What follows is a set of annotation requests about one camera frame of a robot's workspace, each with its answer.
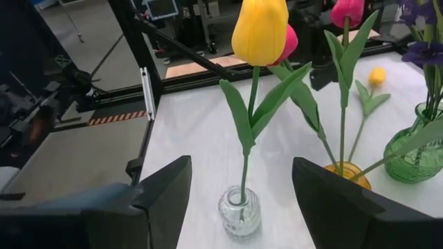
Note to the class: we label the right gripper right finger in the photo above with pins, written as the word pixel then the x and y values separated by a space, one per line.
pixel 339 214

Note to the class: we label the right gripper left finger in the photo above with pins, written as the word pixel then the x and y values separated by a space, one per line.
pixel 162 193

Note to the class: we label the green glass vase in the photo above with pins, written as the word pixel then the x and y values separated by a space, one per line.
pixel 412 166

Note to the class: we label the artificial tulip green stem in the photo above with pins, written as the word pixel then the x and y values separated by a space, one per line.
pixel 422 136

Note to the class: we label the yellow tulip green stem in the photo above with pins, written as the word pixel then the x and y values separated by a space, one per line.
pixel 259 31
pixel 377 76

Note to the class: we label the amber glass vase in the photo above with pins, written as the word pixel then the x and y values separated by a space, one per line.
pixel 361 180

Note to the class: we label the clear ribbed glass jar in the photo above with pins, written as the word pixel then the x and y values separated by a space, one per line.
pixel 239 224

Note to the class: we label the small blue framed screen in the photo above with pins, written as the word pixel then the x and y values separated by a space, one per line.
pixel 161 7

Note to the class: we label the white metal bracket strip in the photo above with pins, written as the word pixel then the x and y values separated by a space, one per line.
pixel 148 93

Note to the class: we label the black aluminium table frame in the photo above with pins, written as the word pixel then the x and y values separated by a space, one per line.
pixel 136 52

